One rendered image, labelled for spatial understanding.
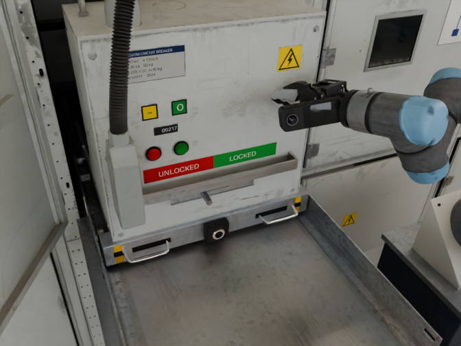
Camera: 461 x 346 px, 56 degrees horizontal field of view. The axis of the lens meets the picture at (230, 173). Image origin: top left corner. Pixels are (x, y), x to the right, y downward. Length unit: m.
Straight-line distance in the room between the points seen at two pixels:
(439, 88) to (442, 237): 0.50
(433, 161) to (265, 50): 0.38
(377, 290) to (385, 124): 0.44
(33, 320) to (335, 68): 1.13
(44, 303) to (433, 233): 1.10
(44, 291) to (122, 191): 0.63
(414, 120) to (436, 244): 0.62
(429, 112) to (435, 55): 0.81
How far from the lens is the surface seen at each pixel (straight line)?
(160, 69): 0.84
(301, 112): 0.82
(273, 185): 1.11
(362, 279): 1.10
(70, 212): 1.23
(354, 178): 1.58
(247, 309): 1.00
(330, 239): 1.16
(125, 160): 0.79
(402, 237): 1.40
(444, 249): 1.29
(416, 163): 0.82
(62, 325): 1.51
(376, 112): 0.77
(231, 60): 0.89
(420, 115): 0.74
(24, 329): 1.49
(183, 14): 0.92
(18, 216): 1.08
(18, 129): 1.05
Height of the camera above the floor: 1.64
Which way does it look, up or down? 36 degrees down
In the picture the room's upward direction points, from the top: 2 degrees clockwise
